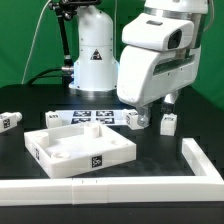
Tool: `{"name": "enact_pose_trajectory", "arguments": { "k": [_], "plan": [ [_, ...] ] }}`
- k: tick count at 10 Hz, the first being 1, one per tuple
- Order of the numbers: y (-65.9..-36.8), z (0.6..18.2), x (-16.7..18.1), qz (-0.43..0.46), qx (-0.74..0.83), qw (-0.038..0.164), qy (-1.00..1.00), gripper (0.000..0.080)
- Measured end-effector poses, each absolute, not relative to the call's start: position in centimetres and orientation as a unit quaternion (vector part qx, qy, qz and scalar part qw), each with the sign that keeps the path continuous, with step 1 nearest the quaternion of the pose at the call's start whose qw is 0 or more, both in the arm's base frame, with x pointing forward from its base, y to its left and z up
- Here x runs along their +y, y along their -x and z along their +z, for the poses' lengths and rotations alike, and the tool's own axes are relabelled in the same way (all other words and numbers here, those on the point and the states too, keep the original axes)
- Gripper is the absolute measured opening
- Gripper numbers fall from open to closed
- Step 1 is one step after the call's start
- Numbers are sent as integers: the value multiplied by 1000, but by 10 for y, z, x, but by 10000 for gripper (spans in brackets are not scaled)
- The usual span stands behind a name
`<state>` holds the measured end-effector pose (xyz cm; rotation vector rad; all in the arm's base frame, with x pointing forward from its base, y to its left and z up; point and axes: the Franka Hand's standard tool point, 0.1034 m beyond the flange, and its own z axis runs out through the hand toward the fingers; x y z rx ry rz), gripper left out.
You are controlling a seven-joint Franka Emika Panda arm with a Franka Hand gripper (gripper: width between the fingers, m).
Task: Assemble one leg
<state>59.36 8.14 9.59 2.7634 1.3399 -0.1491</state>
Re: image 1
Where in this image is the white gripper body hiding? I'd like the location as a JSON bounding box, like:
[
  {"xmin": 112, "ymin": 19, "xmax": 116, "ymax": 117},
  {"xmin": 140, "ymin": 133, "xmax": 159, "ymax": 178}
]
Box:
[{"xmin": 117, "ymin": 46, "xmax": 201, "ymax": 107}]

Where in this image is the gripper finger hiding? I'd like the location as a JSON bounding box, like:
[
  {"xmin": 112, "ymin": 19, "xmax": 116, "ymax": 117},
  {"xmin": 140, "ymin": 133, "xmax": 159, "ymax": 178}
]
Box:
[
  {"xmin": 136, "ymin": 104, "xmax": 152, "ymax": 127},
  {"xmin": 161, "ymin": 91, "xmax": 179, "ymax": 114}
]

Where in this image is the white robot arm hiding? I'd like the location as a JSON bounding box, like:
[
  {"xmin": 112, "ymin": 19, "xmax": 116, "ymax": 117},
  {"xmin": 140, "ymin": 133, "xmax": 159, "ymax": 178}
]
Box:
[{"xmin": 70, "ymin": 0, "xmax": 208, "ymax": 127}]

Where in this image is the black cable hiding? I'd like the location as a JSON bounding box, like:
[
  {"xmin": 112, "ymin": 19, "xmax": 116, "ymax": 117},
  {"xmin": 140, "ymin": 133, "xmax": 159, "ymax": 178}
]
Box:
[{"xmin": 26, "ymin": 68, "xmax": 73, "ymax": 86}]

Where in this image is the sheet with fiducial markers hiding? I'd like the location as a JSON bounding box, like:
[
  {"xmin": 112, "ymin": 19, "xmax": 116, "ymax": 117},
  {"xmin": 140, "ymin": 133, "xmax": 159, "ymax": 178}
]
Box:
[{"xmin": 56, "ymin": 110, "xmax": 126, "ymax": 126}]

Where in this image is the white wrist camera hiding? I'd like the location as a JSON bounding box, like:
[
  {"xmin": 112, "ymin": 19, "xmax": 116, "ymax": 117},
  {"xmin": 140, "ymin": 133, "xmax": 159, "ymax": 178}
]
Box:
[{"xmin": 122, "ymin": 13, "xmax": 194, "ymax": 52}]

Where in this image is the white cable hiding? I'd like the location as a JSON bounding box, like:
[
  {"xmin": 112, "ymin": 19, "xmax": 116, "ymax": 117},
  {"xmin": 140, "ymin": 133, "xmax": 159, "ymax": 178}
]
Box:
[{"xmin": 21, "ymin": 0, "xmax": 53, "ymax": 85}]

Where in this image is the white L-shaped fence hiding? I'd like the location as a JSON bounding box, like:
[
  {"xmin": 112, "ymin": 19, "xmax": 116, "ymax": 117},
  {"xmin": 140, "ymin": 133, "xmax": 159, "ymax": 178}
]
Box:
[{"xmin": 0, "ymin": 138, "xmax": 224, "ymax": 206}]

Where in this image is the white square tabletop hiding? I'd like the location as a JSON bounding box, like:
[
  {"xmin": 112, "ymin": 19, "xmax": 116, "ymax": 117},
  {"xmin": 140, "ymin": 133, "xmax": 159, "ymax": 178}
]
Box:
[{"xmin": 24, "ymin": 122, "xmax": 136, "ymax": 178}]

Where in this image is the black camera stand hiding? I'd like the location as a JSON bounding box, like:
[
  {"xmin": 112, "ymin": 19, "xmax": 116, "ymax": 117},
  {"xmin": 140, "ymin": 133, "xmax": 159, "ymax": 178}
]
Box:
[{"xmin": 48, "ymin": 0, "xmax": 102, "ymax": 80}]

